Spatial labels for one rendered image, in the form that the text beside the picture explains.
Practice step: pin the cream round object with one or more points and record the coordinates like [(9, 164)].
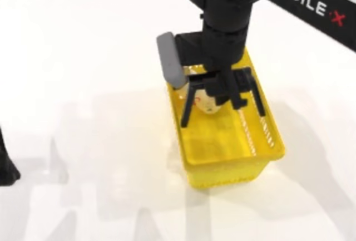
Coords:
[(206, 105)]

